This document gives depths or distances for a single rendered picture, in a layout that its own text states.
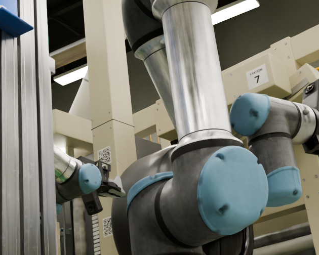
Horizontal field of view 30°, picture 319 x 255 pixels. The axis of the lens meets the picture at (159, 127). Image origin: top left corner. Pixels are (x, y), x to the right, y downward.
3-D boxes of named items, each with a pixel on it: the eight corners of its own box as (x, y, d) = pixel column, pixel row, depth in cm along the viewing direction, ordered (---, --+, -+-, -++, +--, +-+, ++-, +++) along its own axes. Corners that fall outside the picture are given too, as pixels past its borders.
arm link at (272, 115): (230, 145, 102) (222, 101, 105) (275, 152, 108) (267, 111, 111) (261, 127, 96) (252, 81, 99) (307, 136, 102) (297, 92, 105)
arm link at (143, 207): (176, 268, 104) (167, 195, 109) (224, 250, 94) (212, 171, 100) (117, 267, 97) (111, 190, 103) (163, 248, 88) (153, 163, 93)
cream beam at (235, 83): (155, 136, 259) (152, 106, 265) (190, 149, 278) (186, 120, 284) (274, 84, 225) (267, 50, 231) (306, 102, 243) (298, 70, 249)
